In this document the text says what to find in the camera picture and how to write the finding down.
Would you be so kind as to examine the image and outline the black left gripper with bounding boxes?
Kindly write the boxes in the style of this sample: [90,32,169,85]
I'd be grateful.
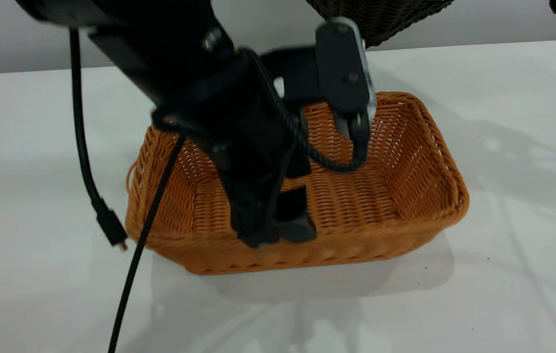
[153,49,318,248]

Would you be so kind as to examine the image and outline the light brown wicker basket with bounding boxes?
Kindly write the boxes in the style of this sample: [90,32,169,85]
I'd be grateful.
[125,91,470,275]

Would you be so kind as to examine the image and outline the dark brown wicker basket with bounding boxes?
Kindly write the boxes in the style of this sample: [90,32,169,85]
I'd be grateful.
[305,0,455,48]

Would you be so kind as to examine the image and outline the black looped camera cable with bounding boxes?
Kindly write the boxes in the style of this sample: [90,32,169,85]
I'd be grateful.
[239,47,372,173]

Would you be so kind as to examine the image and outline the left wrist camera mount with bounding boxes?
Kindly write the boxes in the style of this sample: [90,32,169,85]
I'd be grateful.
[263,17,377,143]

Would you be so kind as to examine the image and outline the smooth black cable with plug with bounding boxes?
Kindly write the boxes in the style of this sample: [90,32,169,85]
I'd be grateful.
[69,27,129,251]

